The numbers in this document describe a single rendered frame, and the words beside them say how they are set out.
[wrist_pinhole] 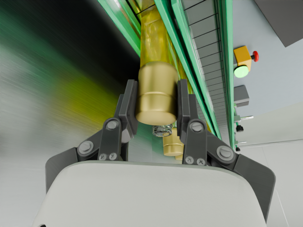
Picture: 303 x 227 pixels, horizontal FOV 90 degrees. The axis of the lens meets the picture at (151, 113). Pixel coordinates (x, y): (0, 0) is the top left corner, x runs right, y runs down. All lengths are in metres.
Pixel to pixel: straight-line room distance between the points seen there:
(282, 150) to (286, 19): 5.85
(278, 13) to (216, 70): 0.20
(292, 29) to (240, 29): 0.13
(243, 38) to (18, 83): 0.64
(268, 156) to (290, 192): 1.03
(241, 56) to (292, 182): 5.75
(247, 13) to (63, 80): 0.54
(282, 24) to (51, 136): 0.61
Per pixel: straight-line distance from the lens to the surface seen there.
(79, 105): 0.28
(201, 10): 0.40
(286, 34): 0.65
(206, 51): 0.47
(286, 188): 6.21
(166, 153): 0.27
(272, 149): 6.29
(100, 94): 0.32
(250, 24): 0.64
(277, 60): 0.84
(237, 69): 0.65
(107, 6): 0.29
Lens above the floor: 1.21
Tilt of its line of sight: 26 degrees down
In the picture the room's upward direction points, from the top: 179 degrees clockwise
